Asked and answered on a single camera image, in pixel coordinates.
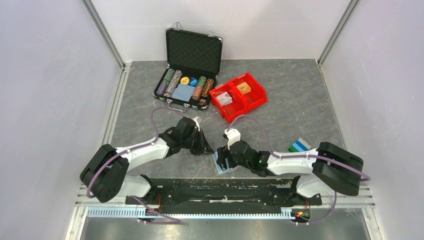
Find black poker chip case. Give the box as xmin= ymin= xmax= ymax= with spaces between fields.
xmin=152 ymin=22 xmax=223 ymax=111

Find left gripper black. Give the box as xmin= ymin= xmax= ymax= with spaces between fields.
xmin=181 ymin=128 xmax=214 ymax=156

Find white cable duct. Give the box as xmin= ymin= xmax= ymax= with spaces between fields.
xmin=86 ymin=206 xmax=295 ymax=221

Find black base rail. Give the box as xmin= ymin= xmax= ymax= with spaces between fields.
xmin=140 ymin=178 xmax=323 ymax=214

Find green blue toy brick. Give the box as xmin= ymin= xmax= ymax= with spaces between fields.
xmin=288 ymin=138 xmax=312 ymax=153

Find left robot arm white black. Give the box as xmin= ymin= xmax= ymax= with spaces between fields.
xmin=79 ymin=116 xmax=214 ymax=204

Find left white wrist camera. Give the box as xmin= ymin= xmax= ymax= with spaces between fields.
xmin=192 ymin=116 xmax=202 ymax=131

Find left red plastic bin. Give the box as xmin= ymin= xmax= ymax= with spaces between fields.
xmin=209 ymin=82 xmax=247 ymax=123

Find white cards in bin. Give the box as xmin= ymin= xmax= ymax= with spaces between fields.
xmin=216 ymin=91 xmax=233 ymax=107

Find right red plastic bin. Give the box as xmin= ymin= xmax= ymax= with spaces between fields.
xmin=230 ymin=72 xmax=268 ymax=112

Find blue playing card deck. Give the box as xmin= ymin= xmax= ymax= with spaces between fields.
xmin=171 ymin=83 xmax=195 ymax=102

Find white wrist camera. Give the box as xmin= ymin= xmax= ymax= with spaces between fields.
xmin=192 ymin=116 xmax=202 ymax=131
xmin=224 ymin=128 xmax=241 ymax=149

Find orange cards in bin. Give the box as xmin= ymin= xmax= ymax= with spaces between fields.
xmin=236 ymin=82 xmax=252 ymax=95

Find red plastic bin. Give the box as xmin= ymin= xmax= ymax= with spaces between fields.
xmin=230 ymin=72 xmax=268 ymax=112
xmin=209 ymin=82 xmax=247 ymax=123

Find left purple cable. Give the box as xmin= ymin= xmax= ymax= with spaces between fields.
xmin=86 ymin=106 xmax=185 ymax=225

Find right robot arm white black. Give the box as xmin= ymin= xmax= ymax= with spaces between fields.
xmin=210 ymin=140 xmax=366 ymax=204

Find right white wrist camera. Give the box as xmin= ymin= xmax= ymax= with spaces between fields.
xmin=224 ymin=128 xmax=241 ymax=149

